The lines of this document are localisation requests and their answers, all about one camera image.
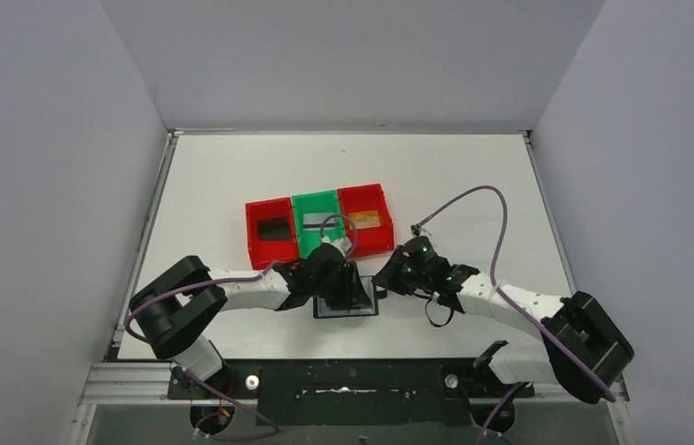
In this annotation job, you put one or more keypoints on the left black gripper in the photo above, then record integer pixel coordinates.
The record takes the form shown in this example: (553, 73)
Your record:
(346, 280)

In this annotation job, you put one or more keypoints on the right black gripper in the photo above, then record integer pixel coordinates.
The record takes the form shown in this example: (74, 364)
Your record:
(387, 273)

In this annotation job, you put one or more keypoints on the black leather card holder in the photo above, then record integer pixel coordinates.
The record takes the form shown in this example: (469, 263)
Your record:
(361, 301)

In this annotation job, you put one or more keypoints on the red bin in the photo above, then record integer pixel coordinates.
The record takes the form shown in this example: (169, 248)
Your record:
(262, 253)
(368, 197)

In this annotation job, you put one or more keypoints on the green bin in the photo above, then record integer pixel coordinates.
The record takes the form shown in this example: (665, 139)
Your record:
(324, 201)

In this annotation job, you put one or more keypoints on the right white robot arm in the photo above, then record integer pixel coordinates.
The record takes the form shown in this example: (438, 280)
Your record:
(581, 348)

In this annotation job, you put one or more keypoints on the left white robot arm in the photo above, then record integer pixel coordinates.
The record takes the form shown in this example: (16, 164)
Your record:
(171, 313)

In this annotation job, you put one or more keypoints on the silver card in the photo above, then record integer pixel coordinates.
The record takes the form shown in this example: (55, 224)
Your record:
(321, 221)

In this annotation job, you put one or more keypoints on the gold card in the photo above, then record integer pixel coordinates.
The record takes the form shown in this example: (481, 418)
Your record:
(367, 219)

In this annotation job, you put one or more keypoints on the black card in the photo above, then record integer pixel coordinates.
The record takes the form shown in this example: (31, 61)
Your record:
(276, 229)

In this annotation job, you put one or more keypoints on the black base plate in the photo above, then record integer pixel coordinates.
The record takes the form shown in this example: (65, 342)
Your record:
(349, 392)

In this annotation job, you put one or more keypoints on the aluminium frame rail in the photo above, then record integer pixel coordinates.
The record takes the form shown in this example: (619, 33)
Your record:
(127, 403)

